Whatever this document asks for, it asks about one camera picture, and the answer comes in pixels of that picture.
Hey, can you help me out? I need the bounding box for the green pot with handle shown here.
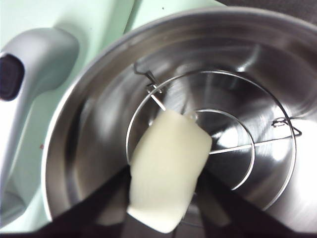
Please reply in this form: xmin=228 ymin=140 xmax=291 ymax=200
xmin=41 ymin=7 xmax=317 ymax=238

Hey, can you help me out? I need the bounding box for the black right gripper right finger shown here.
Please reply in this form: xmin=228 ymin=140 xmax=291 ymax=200
xmin=197 ymin=169 xmax=317 ymax=238

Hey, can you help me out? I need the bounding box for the plain white rectangular bun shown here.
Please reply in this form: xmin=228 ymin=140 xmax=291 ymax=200
xmin=126 ymin=110 xmax=213 ymax=234

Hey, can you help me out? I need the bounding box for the steel wire steamer rack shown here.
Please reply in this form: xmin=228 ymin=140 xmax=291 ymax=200
xmin=125 ymin=61 xmax=303 ymax=212

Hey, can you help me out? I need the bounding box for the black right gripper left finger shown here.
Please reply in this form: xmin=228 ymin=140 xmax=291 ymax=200
xmin=0 ymin=165 xmax=132 ymax=238

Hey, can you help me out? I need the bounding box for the green breakfast machine base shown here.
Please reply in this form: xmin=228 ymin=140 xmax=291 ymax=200
xmin=125 ymin=0 xmax=218 ymax=32

